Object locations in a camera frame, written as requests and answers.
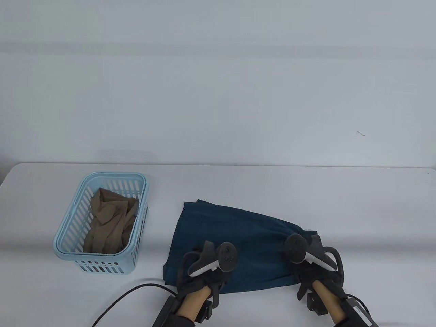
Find light blue plastic basket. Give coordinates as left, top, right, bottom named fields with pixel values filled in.
left=53, top=171, right=150, bottom=275

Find person's right forearm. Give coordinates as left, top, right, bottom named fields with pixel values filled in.
left=312, top=281, right=348, bottom=322

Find person's left hand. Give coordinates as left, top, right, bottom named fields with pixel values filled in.
left=175, top=250, right=229, bottom=307

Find black cable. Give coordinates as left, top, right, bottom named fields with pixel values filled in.
left=347, top=296, right=372, bottom=314
left=91, top=283, right=177, bottom=327

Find person's right hand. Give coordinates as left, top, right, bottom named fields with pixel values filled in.
left=290, top=262, right=344, bottom=302

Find tan crumpled garment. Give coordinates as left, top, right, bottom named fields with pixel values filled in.
left=83, top=187, right=139, bottom=254

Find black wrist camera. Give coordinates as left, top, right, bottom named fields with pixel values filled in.
left=307, top=291, right=329, bottom=315
left=196, top=300, right=213, bottom=322

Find black forearm sensor box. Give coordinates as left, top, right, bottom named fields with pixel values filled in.
left=152, top=296, right=181, bottom=327
left=341, top=296, right=375, bottom=327

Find dark teal shorts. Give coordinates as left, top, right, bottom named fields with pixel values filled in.
left=162, top=199, right=319, bottom=295

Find black and white controller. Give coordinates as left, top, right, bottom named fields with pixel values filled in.
left=175, top=240, right=239, bottom=278
left=284, top=233, right=344, bottom=273

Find person's left forearm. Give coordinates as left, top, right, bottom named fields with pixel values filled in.
left=172, top=286, right=212, bottom=327

